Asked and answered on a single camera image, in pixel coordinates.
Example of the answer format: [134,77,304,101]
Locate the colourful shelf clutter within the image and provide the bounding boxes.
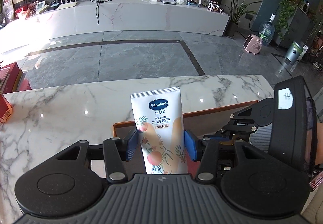
[306,34,323,73]

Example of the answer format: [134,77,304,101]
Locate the long-leaf plant beside vase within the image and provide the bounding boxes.
[0,0,20,29]

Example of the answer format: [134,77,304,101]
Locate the trailing ivy plant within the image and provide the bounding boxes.
[274,0,307,40]

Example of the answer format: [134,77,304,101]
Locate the beige sofa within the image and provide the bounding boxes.
[300,188,323,224]

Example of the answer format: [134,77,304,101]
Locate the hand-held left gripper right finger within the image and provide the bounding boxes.
[183,128,264,181]

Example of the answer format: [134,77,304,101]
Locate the large red gift box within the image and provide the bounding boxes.
[0,62,23,94]

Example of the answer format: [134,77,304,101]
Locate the red packaged goods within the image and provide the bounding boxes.
[15,5,36,20]

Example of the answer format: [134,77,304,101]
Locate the white marble TV cabinet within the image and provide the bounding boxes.
[0,0,230,38]

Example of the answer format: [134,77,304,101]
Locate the white storage box orange rim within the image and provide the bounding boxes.
[112,99,272,154]

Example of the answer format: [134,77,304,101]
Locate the silver green trash can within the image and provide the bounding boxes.
[284,40,305,65]

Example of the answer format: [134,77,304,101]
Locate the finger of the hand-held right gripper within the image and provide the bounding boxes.
[203,104,258,143]

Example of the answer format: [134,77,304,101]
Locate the white peach print lotion tube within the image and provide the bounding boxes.
[130,87,189,175]

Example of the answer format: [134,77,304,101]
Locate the red box on table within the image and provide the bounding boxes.
[0,93,13,124]

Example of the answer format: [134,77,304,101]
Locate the black cable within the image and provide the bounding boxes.
[88,0,115,25]

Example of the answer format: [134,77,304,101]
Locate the long-leaf plant in dark pot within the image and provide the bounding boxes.
[222,0,258,38]

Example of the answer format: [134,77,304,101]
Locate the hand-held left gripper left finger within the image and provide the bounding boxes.
[53,127,140,182]

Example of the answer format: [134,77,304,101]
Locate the white screen device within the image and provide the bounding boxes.
[35,1,50,14]

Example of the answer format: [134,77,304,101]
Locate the pink space heater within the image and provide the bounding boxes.
[242,34,264,56]

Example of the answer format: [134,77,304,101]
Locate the black white cow figurines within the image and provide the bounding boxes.
[207,1,225,14]

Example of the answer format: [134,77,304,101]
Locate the pink patterned cloth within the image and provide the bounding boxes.
[309,168,323,190]

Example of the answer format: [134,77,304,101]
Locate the grey cabinet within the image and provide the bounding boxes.
[274,6,319,48]

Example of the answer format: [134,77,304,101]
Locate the blue water jug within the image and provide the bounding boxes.
[258,13,276,46]

